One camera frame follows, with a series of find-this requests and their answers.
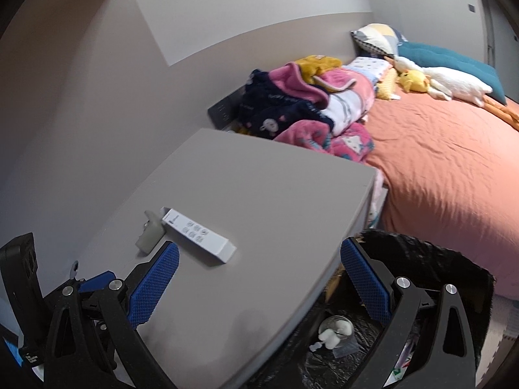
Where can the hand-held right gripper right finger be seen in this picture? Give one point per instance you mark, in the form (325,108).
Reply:
(365,279)

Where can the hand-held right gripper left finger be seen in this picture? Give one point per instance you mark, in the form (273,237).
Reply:
(156,283)

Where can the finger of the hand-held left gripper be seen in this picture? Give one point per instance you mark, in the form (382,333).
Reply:
(95,281)

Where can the clear plastic container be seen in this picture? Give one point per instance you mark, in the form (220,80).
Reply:
(334,330)

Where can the white cardboard box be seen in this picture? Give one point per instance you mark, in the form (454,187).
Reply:
(198,235)

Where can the black bin with liner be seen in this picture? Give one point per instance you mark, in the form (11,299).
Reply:
(425,257)

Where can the colourful printed wrapper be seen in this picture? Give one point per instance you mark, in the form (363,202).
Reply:
(405,356)

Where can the orange bed sheet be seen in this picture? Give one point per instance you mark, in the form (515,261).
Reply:
(446,178)

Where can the pink cat print blanket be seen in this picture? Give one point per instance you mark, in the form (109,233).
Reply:
(348,101)

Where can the navy rabbit print fleece garment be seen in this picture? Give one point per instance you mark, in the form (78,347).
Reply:
(279,113)

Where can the yellow dotted pillow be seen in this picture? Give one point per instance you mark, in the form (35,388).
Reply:
(387,87)

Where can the yellow duck plush toy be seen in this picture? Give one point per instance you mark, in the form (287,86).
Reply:
(415,82)

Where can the white patterned small pillow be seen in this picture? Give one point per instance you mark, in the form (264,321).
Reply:
(367,67)

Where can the white goose plush toy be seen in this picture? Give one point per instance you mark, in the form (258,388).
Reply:
(458,83)

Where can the mustard yellow cloth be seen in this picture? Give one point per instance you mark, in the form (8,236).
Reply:
(318,65)

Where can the teal pillow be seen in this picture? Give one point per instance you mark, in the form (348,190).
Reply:
(450,63)

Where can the patchwork checked pillow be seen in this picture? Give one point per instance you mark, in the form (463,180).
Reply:
(379,36)

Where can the dark wall socket panel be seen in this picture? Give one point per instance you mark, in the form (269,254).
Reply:
(223,111)

